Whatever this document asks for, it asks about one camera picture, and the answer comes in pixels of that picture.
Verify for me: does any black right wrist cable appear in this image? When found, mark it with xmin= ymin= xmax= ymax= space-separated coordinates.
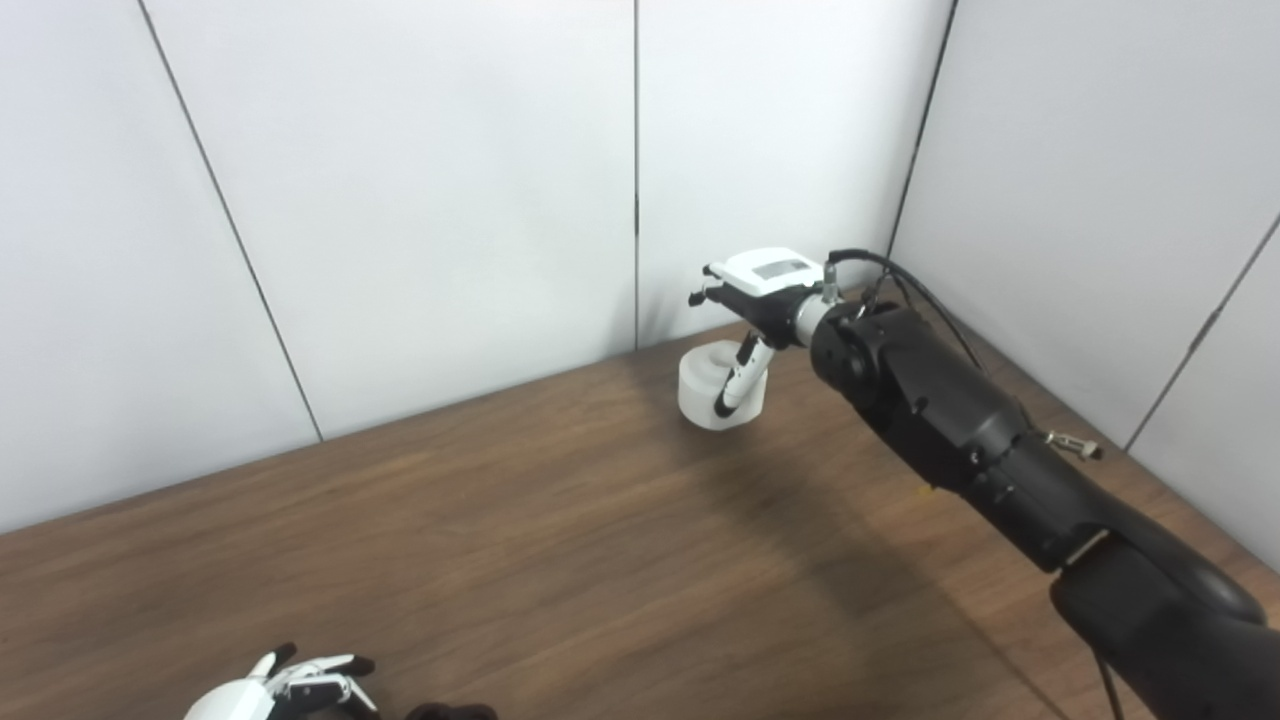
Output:
xmin=826 ymin=249 xmax=991 ymax=376

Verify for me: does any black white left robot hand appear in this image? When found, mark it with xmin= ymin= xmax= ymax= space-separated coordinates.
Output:
xmin=183 ymin=643 xmax=381 ymax=720

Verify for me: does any round white plastic piece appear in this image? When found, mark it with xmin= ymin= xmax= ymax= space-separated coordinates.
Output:
xmin=678 ymin=340 xmax=769 ymax=431

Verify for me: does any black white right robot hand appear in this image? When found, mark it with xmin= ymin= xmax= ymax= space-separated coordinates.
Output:
xmin=688 ymin=247 xmax=831 ymax=419

